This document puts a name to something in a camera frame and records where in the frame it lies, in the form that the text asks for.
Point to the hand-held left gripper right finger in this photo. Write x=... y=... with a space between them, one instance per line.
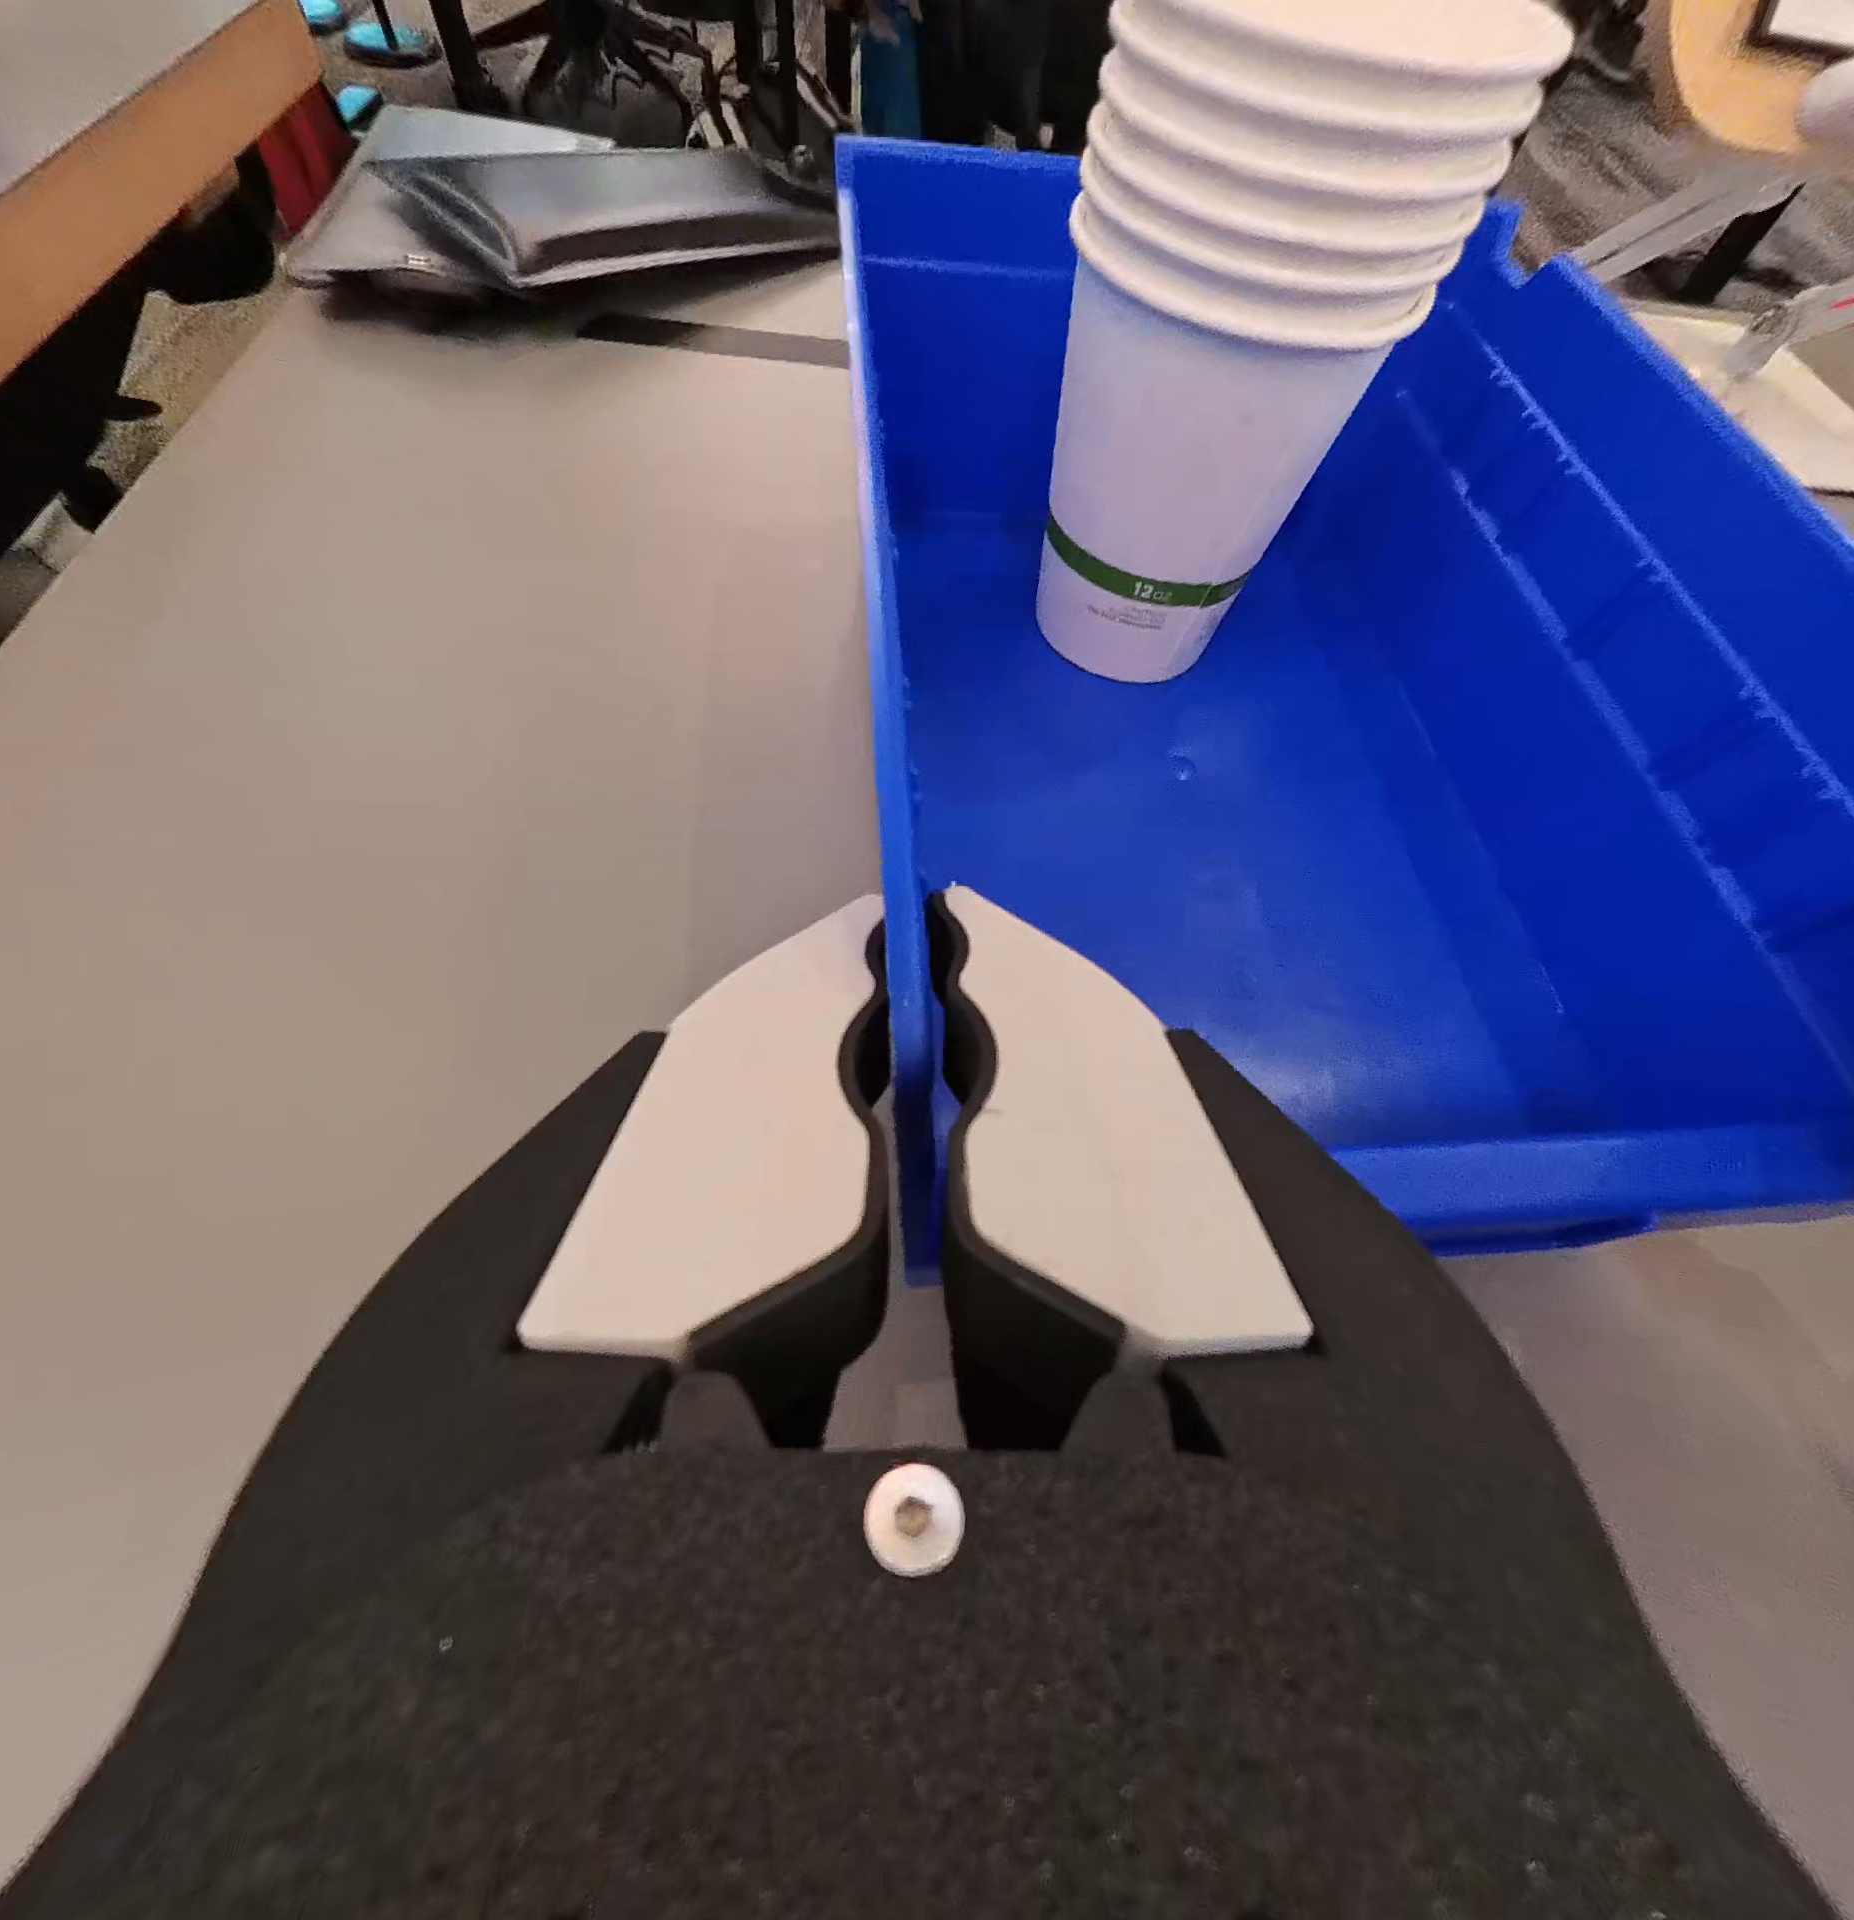
x=1124 y=1185

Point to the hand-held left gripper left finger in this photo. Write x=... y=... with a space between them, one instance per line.
x=719 y=1185

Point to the blue plastic bin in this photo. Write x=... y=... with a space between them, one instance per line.
x=1316 y=978

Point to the stack of white paper cups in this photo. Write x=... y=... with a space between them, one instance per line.
x=1166 y=451

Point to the dark grey bag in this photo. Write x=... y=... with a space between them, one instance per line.
x=596 y=211

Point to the black office chair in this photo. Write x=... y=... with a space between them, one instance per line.
x=613 y=58

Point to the wooden table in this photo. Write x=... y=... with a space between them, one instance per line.
x=86 y=123

